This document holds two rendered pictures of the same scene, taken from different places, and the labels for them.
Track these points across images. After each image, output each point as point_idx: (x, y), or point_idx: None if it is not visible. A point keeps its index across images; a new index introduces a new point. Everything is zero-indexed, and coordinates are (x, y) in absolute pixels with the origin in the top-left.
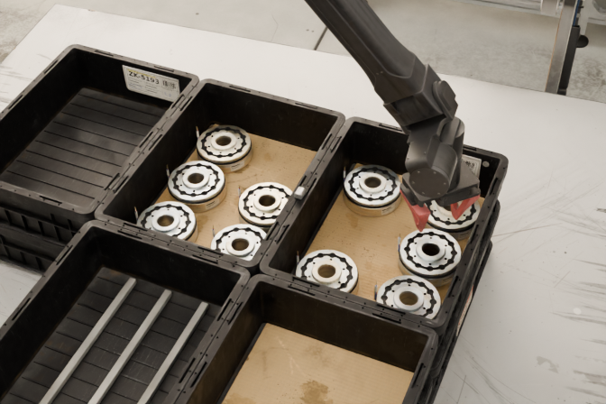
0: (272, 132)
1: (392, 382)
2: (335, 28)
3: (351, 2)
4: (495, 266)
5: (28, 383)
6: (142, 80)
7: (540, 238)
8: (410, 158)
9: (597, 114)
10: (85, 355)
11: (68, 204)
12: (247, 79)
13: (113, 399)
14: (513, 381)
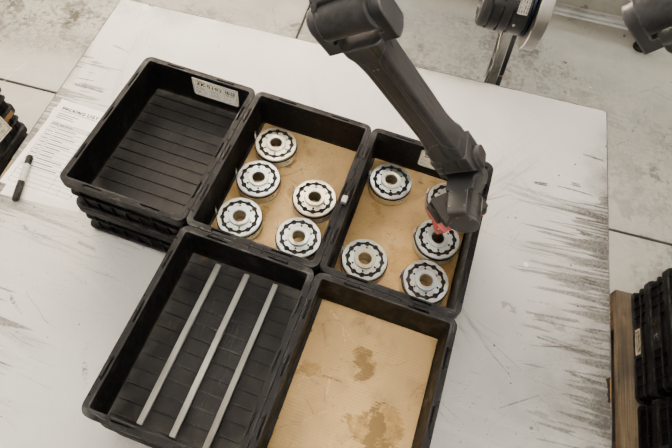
0: (311, 132)
1: (417, 345)
2: (407, 116)
3: (423, 96)
4: None
5: (147, 358)
6: (207, 89)
7: (498, 206)
8: (451, 207)
9: (531, 104)
10: (189, 331)
11: (165, 211)
12: (279, 71)
13: (214, 368)
14: (487, 321)
